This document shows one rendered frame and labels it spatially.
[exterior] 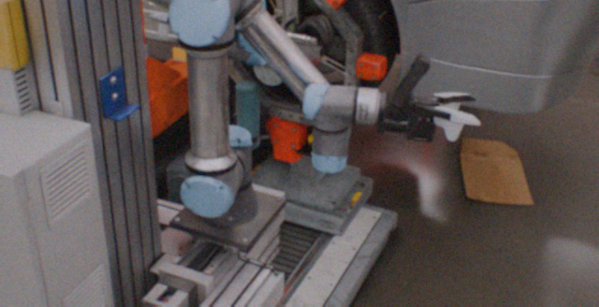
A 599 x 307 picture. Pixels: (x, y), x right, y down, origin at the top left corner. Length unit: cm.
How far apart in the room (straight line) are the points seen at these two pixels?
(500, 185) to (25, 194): 265
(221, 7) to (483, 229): 214
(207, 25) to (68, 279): 57
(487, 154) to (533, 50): 142
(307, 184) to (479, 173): 100
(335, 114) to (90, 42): 51
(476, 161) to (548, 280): 89
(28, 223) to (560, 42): 176
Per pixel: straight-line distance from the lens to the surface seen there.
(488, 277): 305
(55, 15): 138
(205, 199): 162
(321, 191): 302
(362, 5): 260
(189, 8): 143
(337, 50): 282
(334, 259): 290
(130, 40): 156
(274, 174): 312
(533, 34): 249
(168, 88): 284
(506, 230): 333
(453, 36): 254
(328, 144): 152
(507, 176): 371
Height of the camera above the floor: 189
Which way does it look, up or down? 29 degrees down
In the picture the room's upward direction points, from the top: 1 degrees clockwise
